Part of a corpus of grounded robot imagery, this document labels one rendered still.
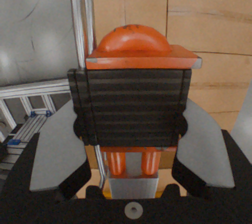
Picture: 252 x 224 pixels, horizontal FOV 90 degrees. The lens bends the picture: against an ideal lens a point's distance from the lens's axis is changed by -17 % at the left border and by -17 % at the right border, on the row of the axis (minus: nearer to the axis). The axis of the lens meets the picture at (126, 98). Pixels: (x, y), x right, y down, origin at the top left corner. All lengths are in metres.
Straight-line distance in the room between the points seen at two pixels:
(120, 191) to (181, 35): 0.74
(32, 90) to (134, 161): 1.34
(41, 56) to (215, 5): 1.42
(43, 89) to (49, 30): 0.52
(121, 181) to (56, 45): 1.37
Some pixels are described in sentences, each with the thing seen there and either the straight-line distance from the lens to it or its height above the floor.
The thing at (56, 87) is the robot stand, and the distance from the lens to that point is 1.34.
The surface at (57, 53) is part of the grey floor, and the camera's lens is 1.49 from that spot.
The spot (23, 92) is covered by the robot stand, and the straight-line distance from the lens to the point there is 1.55.
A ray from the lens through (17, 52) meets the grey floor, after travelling 1.71.
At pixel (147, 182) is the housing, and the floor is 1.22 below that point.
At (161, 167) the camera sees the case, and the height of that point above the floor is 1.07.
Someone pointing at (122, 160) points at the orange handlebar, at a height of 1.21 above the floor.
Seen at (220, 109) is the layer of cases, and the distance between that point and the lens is 1.12.
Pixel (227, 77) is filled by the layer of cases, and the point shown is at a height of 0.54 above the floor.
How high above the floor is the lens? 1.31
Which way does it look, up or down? 60 degrees down
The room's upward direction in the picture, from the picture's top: 179 degrees counter-clockwise
